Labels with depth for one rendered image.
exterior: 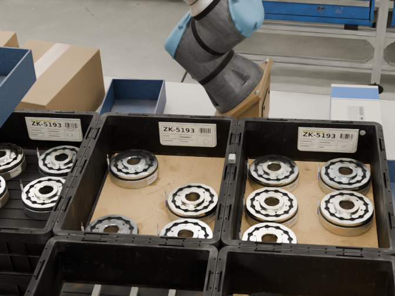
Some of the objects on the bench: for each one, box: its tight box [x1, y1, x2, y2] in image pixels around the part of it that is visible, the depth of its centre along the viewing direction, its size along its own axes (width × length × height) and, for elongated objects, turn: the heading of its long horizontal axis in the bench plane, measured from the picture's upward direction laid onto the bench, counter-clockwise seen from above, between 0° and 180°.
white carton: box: [329, 84, 382, 125], centre depth 188 cm, size 20×12×9 cm, turn 175°
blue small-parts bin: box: [98, 78, 166, 116], centre depth 198 cm, size 20×15×7 cm
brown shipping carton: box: [15, 39, 106, 112], centre depth 197 cm, size 30×22×16 cm
